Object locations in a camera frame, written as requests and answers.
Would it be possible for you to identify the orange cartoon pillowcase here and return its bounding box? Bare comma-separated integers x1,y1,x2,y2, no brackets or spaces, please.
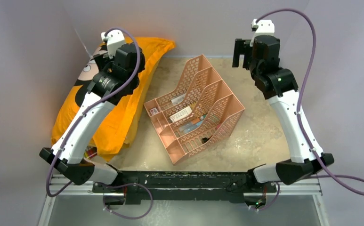
51,37,176,162

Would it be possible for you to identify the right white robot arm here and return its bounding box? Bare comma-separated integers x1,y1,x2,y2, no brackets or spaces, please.
232,35,334,192

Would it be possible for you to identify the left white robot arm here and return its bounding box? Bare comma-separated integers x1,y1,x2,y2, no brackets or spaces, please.
40,42,145,193

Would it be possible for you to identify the pink plastic file organizer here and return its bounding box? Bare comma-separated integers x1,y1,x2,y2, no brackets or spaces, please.
144,54,245,165

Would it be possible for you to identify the white label box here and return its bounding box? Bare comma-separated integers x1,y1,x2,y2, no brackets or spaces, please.
170,106,192,122

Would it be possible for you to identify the marker pen pack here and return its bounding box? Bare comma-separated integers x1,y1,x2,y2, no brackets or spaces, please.
84,146,97,159

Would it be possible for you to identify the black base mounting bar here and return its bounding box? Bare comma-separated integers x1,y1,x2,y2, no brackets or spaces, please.
92,170,277,205

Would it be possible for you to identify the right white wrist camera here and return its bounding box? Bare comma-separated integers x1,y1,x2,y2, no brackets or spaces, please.
251,19,275,40

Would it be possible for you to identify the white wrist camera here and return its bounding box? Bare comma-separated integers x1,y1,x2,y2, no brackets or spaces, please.
251,19,275,40
101,30,126,52

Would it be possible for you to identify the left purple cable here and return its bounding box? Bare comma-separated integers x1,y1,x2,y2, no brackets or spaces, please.
46,27,154,220

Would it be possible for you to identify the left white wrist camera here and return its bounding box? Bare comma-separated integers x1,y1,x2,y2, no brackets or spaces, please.
101,30,126,52

